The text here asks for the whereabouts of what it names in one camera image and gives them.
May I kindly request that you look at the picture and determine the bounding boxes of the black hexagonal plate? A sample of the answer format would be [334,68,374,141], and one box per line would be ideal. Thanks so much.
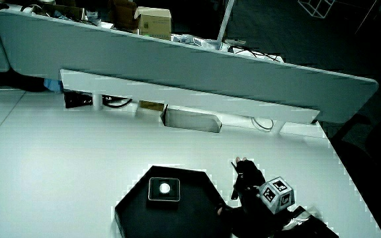
[114,165,234,238]

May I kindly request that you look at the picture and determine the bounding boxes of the grey cable tray flap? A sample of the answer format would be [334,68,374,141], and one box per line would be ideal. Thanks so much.
[159,104,223,134]

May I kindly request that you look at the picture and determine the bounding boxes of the white wire cube frame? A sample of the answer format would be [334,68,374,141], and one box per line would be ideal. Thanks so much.
[297,0,336,19]

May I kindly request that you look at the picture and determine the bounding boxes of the black square speaker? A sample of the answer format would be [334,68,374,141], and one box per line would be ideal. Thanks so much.
[146,177,181,210]

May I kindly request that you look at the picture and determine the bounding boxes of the white desk shelf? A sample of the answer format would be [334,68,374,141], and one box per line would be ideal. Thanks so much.
[60,68,321,135]

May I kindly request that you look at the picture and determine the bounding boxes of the person's right hand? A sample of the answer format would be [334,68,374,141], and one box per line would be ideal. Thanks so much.
[215,157,296,238]

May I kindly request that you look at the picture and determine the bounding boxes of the dark brown cardboard box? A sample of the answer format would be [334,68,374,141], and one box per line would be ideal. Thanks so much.
[106,0,140,32]

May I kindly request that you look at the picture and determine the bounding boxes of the long grey divider panel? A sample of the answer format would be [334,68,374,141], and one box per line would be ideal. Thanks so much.
[0,9,380,124]

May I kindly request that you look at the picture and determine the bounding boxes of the light cardboard box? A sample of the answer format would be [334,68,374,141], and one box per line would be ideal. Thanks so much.
[134,6,173,42]

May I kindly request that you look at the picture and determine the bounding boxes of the clear plastic bags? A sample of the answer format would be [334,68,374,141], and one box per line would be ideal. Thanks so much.
[171,33,218,50]

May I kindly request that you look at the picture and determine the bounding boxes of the blue cloth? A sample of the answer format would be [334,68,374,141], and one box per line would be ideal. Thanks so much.
[43,78,64,94]

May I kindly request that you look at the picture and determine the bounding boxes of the black cable loop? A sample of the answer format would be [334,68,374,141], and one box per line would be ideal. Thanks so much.
[102,95,134,109]

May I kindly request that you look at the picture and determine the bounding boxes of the white pole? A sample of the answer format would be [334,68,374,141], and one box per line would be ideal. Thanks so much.
[216,0,235,50]

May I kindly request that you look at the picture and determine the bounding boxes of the black cables bundle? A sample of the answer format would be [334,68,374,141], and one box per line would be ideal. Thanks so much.
[227,45,281,63]

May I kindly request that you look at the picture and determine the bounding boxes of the person's right forearm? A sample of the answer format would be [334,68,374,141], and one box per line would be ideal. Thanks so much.
[273,205,340,238]

